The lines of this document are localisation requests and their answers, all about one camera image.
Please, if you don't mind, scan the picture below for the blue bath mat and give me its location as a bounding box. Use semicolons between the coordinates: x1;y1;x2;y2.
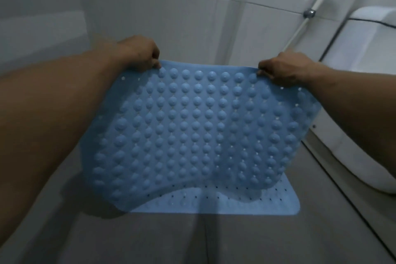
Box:
79;59;323;212
129;177;302;217

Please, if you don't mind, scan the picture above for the person's right forearm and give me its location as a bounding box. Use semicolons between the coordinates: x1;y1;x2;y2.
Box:
304;67;396;178

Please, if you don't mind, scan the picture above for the person's right hand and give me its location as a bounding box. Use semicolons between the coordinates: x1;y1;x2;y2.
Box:
257;51;326;88

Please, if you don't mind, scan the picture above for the person's left hand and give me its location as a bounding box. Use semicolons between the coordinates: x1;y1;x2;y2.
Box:
116;35;163;73

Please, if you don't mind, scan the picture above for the white toilet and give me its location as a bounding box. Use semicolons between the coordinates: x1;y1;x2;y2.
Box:
302;6;396;195

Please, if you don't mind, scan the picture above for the person's left forearm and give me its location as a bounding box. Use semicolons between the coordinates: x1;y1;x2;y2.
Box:
0;47;132;244

